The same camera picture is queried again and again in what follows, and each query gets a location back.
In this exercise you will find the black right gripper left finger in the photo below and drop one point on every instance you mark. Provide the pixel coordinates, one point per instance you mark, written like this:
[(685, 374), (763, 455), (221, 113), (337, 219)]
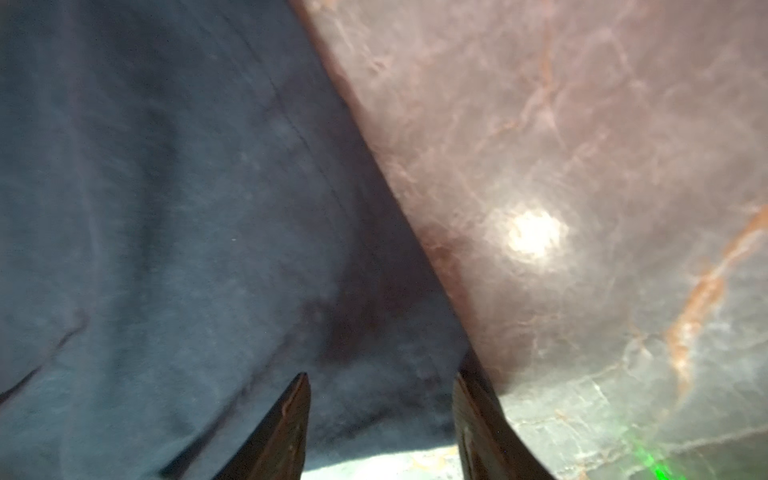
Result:
[(276, 449)]

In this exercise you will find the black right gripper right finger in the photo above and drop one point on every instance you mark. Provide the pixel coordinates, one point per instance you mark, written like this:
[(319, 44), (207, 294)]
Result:
[(488, 447)]

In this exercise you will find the dark navy maroon-trimmed tank top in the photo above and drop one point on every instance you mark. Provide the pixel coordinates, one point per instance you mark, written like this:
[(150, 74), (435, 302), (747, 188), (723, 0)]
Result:
[(189, 218)]

